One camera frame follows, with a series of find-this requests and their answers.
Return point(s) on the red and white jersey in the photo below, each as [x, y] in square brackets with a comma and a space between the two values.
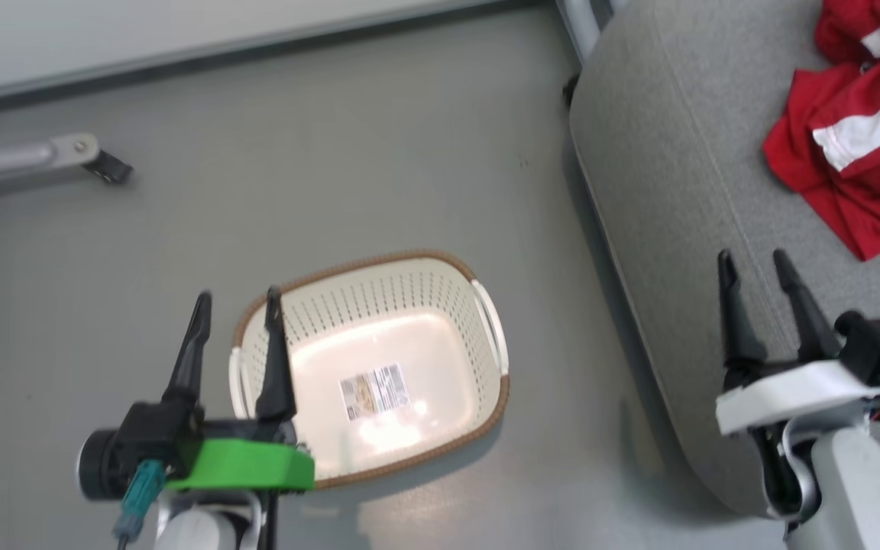
[852, 176]

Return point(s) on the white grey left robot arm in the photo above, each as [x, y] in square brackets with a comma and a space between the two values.
[203, 527]

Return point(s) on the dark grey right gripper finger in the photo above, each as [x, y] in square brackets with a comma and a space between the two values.
[805, 313]
[736, 321]

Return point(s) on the dark stand leg caster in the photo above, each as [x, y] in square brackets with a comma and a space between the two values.
[109, 168]

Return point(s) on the white printed basket label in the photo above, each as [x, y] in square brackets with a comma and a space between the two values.
[375, 391]

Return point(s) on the grey fabric sofa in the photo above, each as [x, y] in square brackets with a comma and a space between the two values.
[677, 191]

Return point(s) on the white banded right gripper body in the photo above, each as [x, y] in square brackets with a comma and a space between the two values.
[791, 397]

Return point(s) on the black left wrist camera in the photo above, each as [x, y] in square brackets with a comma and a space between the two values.
[146, 443]

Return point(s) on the cream perforated laundry basket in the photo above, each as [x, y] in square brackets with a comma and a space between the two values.
[379, 305]

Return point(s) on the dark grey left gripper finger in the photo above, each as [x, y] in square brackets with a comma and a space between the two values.
[192, 347]
[276, 367]

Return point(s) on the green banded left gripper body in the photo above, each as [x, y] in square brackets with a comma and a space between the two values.
[249, 462]

